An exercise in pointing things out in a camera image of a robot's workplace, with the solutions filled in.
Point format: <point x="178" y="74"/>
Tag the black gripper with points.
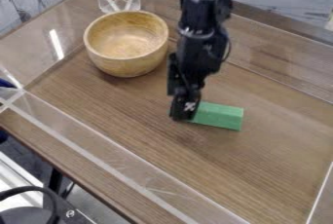
<point x="196" y="60"/>

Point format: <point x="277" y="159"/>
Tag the green rectangular block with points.
<point x="221" y="116"/>

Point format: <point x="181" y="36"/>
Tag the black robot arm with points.
<point x="202" y="17"/>

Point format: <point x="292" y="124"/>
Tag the light brown wooden bowl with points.
<point x="126" y="43"/>

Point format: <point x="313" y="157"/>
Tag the black table leg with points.
<point x="55" y="181"/>

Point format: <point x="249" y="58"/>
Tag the blue object at edge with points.
<point x="6" y="84"/>

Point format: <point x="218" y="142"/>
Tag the clear acrylic tray wall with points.
<point x="162" y="172"/>

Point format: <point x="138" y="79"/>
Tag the clear acrylic corner bracket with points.
<point x="113" y="6"/>

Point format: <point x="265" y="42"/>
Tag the black metal base plate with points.
<point x="69" y="214"/>

